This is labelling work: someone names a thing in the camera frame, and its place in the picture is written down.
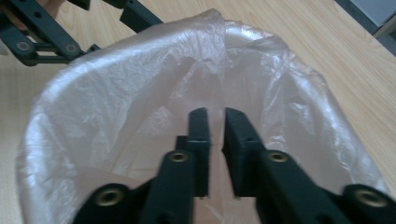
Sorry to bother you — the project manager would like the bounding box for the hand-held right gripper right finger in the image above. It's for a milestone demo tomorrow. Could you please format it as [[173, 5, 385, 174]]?
[[222, 107, 267, 199]]

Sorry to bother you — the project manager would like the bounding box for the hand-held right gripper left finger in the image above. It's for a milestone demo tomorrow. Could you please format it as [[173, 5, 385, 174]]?
[[176, 106, 211, 199]]

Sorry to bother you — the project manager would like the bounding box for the translucent pink plastic bag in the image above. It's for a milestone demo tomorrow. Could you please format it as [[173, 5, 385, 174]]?
[[15, 8, 390, 224]]

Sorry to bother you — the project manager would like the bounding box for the white plastic bin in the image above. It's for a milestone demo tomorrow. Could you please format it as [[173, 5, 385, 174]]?
[[18, 18, 387, 224]]

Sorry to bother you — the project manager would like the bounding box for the white cabinet panel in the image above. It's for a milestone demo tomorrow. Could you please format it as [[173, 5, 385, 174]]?
[[348, 0, 396, 27]]

